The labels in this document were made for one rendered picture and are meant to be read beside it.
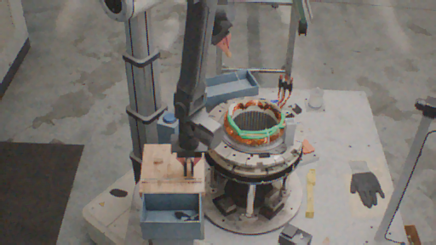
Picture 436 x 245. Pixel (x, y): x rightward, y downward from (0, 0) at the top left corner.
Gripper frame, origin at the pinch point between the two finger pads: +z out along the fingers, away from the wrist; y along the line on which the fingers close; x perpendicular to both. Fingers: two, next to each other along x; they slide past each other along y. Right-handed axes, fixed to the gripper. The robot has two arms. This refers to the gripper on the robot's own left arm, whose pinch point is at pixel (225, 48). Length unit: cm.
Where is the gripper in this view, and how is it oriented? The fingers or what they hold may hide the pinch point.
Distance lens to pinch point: 169.3
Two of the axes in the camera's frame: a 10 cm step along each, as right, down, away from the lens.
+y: 7.4, -6.5, 1.5
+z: 3.8, 5.9, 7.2
